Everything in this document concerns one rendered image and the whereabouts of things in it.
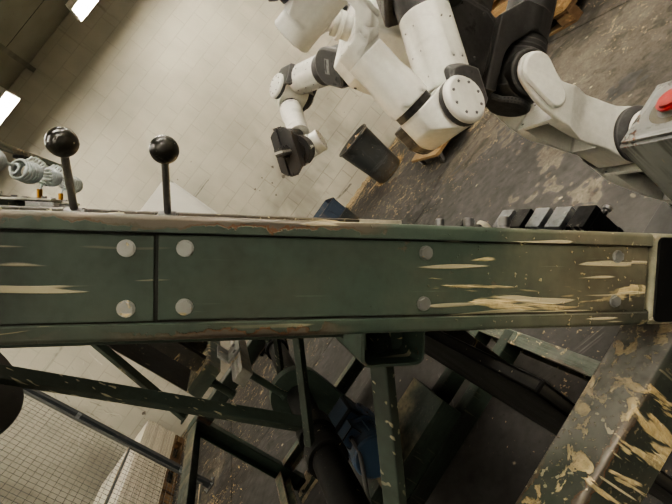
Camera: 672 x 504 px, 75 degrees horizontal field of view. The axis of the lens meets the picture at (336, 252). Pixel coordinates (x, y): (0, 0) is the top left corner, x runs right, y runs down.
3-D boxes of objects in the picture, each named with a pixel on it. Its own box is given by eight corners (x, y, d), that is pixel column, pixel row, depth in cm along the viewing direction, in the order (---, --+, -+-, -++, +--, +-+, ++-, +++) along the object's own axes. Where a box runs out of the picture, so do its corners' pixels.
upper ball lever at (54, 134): (88, 229, 60) (72, 133, 53) (56, 228, 59) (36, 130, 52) (94, 216, 63) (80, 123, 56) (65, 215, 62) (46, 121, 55)
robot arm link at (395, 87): (336, 88, 70) (417, 172, 74) (367, 48, 61) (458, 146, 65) (369, 54, 75) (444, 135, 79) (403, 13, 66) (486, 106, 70)
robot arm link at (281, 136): (276, 181, 112) (289, 177, 123) (311, 170, 110) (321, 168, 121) (261, 132, 109) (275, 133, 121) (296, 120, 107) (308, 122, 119)
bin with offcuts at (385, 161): (409, 153, 538) (369, 119, 522) (385, 186, 535) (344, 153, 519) (394, 158, 588) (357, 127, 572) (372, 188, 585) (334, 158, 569)
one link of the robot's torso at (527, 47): (521, 70, 116) (483, 55, 113) (559, 50, 103) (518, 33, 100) (510, 118, 116) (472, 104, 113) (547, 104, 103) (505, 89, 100)
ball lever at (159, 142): (180, 232, 63) (177, 141, 56) (152, 231, 62) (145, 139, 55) (183, 219, 66) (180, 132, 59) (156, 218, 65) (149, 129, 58)
